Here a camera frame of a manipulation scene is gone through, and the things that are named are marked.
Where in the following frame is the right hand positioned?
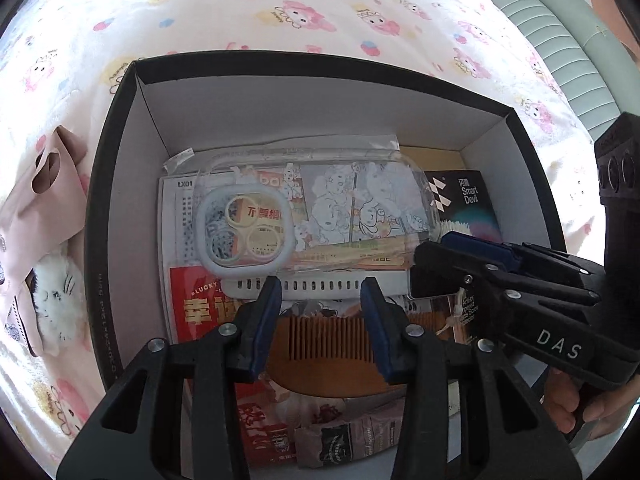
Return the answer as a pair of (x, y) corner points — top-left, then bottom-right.
(542, 367), (639, 440)

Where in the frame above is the pink cartoon print bedsheet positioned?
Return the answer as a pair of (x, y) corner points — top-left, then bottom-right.
(0, 0), (609, 461)

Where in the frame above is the grey green padded headboard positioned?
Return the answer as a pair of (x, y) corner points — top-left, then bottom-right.
(491, 0), (639, 139)

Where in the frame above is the brown wooden comb with tassel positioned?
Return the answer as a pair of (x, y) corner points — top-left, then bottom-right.
(267, 286), (469, 399)

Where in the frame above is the orange babi sticker card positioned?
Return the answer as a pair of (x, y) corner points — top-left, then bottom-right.
(215, 162), (430, 269)

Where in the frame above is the black cardboard storage box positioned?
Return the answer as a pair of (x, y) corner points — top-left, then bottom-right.
(83, 49), (566, 466)

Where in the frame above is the white plush cat toy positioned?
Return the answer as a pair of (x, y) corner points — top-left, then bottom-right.
(32, 252), (87, 356)

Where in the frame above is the black screen protector box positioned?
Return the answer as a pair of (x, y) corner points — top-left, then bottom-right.
(425, 170), (502, 243)

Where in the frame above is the clear cartoon phone case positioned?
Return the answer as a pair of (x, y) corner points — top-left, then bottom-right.
(192, 148), (442, 278)

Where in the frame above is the pink fabric underwear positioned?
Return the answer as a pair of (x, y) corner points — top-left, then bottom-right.
(1, 126), (87, 356)

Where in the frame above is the brown coffee sachet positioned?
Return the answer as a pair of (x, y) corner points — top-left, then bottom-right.
(295, 412), (402, 469)

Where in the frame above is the red lucky booklet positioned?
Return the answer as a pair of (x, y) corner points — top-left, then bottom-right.
(172, 275), (292, 479)

